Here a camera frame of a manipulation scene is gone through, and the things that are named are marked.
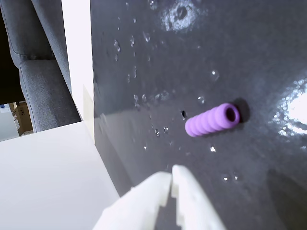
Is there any grey fabric chair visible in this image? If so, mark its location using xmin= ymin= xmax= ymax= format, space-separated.
xmin=0 ymin=0 xmax=82 ymax=133

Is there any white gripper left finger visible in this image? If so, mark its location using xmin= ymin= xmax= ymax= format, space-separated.
xmin=92 ymin=171 xmax=172 ymax=230

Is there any brown cardboard box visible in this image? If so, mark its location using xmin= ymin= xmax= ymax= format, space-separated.
xmin=9 ymin=101 xmax=34 ymax=137

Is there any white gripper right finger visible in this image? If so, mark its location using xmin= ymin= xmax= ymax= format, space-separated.
xmin=170 ymin=164 xmax=226 ymax=230

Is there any black plastic mat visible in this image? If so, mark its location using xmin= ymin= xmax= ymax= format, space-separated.
xmin=89 ymin=0 xmax=307 ymax=230

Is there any purple ribbed pen grip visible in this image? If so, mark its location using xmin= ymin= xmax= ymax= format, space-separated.
xmin=184 ymin=103 xmax=241 ymax=138

